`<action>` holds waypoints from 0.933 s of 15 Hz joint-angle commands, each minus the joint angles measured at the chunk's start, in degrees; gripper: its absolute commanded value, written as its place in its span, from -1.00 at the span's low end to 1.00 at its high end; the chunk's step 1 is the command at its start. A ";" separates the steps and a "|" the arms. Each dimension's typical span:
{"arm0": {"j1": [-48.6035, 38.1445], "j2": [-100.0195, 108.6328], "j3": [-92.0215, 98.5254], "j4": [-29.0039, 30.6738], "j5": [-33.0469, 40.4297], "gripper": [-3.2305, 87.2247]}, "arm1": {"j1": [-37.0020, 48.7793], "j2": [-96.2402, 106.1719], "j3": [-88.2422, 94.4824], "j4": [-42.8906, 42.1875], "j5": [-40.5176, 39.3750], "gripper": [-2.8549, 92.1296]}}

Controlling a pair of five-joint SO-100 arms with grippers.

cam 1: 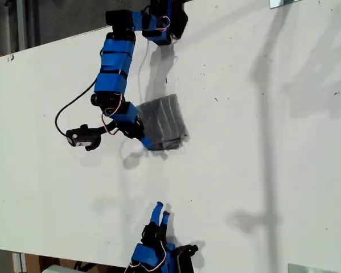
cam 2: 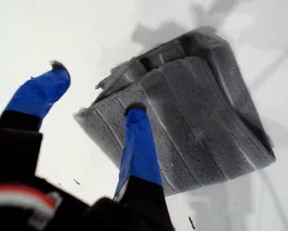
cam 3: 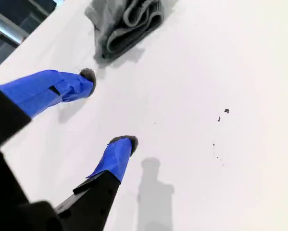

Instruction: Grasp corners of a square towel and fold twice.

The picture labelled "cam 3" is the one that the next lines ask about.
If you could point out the grey striped square towel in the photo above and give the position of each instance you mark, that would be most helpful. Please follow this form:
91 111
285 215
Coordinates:
124 41

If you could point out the grey metal bar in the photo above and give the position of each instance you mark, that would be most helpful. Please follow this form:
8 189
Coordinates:
6 26

